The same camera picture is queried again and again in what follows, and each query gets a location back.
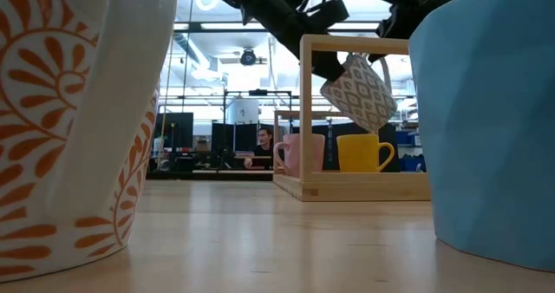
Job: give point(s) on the black metal rig frame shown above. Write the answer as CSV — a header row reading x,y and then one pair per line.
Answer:
x,y
258,92

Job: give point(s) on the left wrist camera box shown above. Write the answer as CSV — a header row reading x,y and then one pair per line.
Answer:
x,y
331,13

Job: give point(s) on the black partition panel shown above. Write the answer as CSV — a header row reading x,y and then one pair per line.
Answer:
x,y
223,137

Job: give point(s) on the round black ceiling camera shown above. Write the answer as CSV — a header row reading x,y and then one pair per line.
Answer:
x,y
248,57

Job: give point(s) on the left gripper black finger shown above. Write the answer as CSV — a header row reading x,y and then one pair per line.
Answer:
x,y
327,65

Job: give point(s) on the person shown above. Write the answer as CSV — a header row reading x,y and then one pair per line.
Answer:
x,y
262,147

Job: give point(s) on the white mug orange floral pattern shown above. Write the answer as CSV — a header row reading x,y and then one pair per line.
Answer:
x,y
86,154

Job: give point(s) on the blue faceted mug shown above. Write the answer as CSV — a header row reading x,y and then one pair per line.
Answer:
x,y
490,132

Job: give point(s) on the yellow ceramic mug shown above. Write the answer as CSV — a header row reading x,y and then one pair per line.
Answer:
x,y
357,154

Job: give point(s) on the blue storage bins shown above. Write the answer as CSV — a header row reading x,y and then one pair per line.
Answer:
x,y
412,163

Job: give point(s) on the grey diamond-pattern mug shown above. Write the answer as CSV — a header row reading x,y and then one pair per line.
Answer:
x,y
360,95

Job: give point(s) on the wooden slatted mug tray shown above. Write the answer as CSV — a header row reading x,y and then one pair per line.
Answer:
x,y
355,186

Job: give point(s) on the pink ceramic mug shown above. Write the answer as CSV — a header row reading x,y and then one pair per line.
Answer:
x,y
290,154

